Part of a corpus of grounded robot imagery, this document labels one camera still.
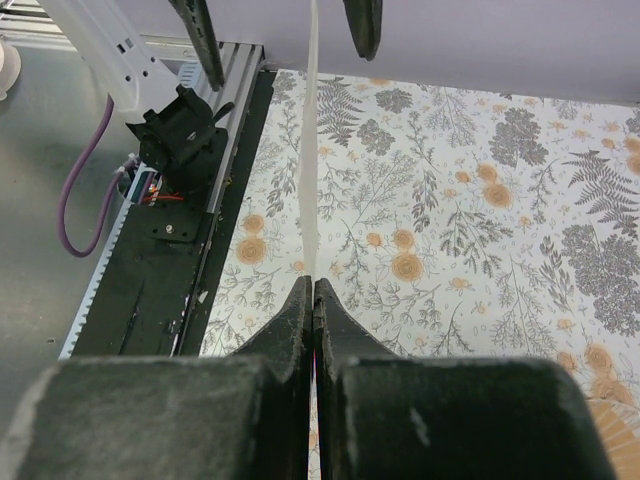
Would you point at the clear glass dripper cone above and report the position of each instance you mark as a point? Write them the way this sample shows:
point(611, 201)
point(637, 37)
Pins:
point(618, 425)

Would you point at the white slotted cable duct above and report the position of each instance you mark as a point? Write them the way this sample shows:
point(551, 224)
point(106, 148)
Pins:
point(115, 222)

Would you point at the floral patterned table mat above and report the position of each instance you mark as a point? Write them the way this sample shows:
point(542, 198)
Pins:
point(455, 222)

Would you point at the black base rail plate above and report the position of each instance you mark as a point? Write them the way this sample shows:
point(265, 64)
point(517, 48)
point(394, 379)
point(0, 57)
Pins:
point(157, 292)

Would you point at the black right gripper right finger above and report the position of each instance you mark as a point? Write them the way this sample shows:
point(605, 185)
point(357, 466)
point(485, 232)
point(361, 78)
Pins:
point(384, 416)

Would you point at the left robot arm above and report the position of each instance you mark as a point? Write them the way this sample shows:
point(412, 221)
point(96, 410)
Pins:
point(175, 127)

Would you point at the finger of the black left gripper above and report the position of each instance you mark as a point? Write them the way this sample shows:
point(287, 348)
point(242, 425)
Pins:
point(196, 18)
point(364, 19)

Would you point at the white paper coffee filter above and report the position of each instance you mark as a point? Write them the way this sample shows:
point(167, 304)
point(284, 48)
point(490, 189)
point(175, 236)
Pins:
point(308, 158)

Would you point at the round wooden dripper base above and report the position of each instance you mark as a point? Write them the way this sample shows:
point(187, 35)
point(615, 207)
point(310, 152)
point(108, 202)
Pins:
point(622, 472)

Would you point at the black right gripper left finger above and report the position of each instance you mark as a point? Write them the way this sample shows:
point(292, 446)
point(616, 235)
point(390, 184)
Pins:
point(242, 416)

